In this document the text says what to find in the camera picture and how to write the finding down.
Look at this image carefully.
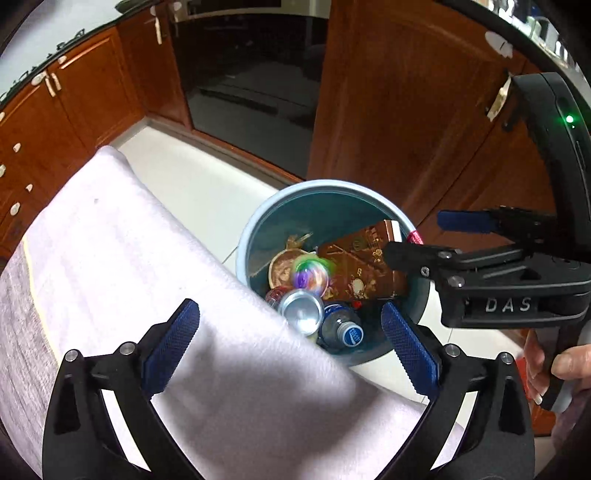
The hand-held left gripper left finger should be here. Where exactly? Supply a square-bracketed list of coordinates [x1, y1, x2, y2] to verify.
[42, 298, 208, 480]

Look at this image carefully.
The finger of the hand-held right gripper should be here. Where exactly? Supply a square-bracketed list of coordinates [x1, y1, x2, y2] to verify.
[437, 207, 561, 252]
[383, 240, 561, 296]

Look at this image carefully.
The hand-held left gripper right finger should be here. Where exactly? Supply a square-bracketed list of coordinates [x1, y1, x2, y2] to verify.
[381, 302, 536, 480]

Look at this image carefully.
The brown cardboard box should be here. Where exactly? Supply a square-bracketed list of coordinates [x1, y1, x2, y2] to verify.
[318, 219, 411, 303]

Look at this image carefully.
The dark bottle with blue cap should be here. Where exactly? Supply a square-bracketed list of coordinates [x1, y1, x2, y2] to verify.
[318, 300, 365, 349]

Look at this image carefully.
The purple green ball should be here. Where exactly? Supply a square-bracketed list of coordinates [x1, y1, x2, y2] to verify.
[292, 256, 331, 291]

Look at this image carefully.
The grey-blue plastic bin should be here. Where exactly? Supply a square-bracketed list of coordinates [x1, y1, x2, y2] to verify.
[235, 180, 432, 367]

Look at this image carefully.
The red soda can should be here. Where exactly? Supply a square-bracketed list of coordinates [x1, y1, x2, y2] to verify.
[265, 286, 324, 335]

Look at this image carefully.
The brown paper bowl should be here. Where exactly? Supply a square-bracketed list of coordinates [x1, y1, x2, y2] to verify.
[269, 249, 324, 289]

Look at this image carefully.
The person's right hand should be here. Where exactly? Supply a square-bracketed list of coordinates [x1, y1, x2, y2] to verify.
[524, 332, 591, 406]

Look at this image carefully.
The large wooden cabinet door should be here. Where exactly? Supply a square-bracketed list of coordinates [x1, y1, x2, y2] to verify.
[307, 0, 573, 264]

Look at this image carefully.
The white table cloth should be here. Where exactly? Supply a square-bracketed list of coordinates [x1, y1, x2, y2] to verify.
[0, 145, 465, 480]

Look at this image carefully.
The black oven door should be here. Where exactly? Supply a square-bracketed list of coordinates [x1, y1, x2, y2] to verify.
[168, 0, 333, 181]

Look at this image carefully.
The wooden drawer unit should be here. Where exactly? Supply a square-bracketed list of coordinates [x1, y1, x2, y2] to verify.
[0, 134, 42, 259]

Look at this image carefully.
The wooden double door cabinet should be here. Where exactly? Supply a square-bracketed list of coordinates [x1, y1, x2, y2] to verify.
[0, 25, 146, 185]

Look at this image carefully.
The narrow wooden cabinet door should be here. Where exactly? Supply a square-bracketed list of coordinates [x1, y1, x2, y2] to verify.
[115, 4, 192, 134]

